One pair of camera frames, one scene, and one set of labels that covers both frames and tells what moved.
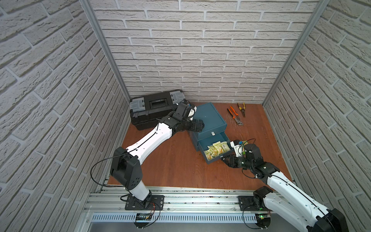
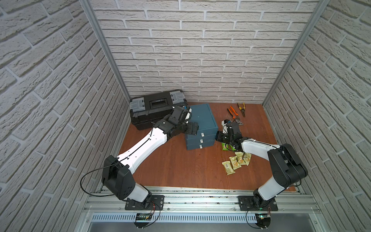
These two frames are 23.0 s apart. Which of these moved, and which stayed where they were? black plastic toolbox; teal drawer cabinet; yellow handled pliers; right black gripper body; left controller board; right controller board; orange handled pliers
Moved: right black gripper body; teal drawer cabinet
Stayed: left controller board; yellow handled pliers; right controller board; orange handled pliers; black plastic toolbox
